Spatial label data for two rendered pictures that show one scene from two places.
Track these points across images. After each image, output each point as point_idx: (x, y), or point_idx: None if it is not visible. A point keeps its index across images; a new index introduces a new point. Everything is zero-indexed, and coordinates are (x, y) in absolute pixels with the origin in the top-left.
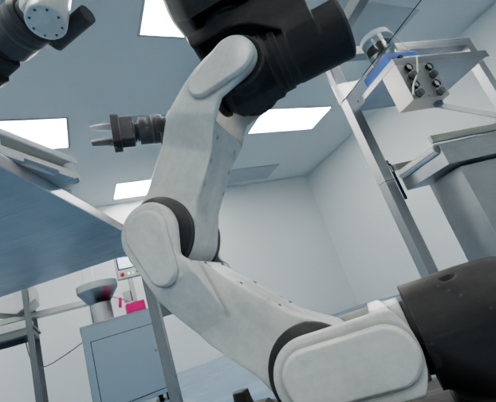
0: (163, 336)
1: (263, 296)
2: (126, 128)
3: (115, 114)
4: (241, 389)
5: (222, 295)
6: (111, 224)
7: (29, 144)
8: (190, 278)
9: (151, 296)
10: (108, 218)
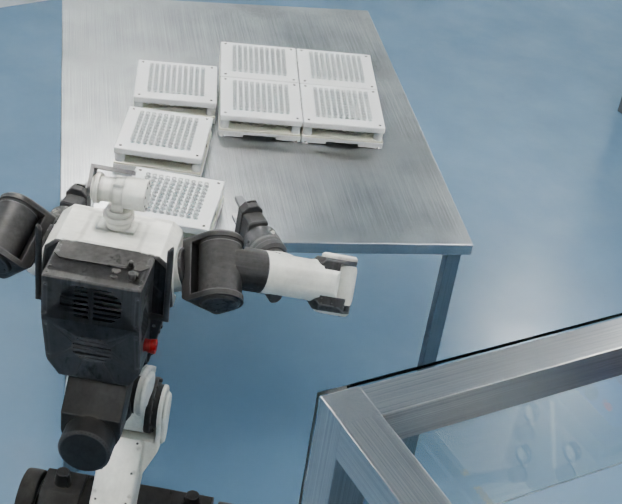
0: (422, 360)
1: (97, 486)
2: (243, 233)
3: (244, 209)
4: (195, 495)
5: None
6: (316, 252)
7: None
8: None
9: (432, 310)
10: (310, 246)
